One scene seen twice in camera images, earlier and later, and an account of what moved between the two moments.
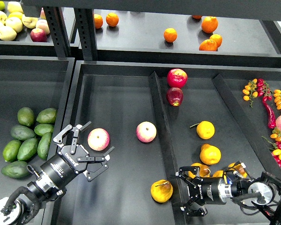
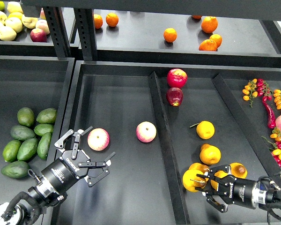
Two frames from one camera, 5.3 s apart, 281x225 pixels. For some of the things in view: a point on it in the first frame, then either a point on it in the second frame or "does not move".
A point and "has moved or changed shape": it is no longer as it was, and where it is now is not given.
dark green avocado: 16,169 does not move
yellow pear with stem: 161,191 has moved or changed shape
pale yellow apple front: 6,33 does not move
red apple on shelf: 38,35 does not move
